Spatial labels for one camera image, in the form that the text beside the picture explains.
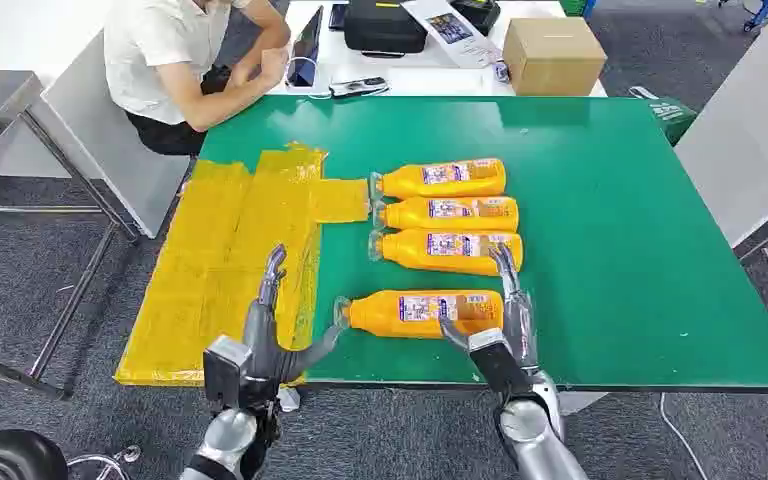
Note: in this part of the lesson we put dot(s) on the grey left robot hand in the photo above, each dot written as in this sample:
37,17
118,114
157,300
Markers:
261,344

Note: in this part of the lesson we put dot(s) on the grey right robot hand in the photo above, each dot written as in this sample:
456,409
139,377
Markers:
522,331

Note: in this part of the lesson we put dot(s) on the orange drink bottle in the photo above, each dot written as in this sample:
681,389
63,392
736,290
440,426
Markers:
410,189
384,318
417,220
410,257

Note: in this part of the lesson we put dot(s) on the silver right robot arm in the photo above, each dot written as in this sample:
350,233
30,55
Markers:
536,437

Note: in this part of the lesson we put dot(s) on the white table foot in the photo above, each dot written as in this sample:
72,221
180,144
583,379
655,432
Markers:
579,403
289,399

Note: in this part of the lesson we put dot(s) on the yellow plastic sheet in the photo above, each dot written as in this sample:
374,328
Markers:
212,265

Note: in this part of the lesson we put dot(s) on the green table mat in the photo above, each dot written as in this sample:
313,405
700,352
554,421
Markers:
622,265

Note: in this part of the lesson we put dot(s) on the white partition panel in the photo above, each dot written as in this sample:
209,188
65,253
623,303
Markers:
106,152
742,132

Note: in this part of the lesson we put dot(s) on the small printed can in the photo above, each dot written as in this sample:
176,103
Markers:
501,71

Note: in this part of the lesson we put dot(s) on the green bag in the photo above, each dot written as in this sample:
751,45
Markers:
672,116

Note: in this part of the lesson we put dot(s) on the white desk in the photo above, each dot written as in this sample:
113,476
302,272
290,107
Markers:
424,79

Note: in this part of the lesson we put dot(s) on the brown cardboard box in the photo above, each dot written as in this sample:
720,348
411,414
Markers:
553,60

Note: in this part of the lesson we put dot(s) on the black and white handheld device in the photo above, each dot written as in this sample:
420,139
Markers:
357,86

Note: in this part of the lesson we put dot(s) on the black robot body shell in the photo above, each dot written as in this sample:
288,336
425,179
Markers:
10,457

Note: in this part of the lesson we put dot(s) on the printed paper sheet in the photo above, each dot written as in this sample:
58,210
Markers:
457,43

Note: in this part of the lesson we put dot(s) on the black tablet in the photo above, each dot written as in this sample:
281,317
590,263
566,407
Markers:
306,46

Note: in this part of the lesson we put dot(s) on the person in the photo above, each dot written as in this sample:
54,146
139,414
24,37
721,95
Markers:
152,53

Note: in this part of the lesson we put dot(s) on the green crate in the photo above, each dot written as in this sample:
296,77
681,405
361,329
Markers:
573,6

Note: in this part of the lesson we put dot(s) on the black carrying case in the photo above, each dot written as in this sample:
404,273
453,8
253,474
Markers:
384,26

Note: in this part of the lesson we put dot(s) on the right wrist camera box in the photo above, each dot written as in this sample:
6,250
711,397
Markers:
496,364

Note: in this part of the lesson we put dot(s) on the blue metal frame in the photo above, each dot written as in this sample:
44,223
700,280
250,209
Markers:
760,14

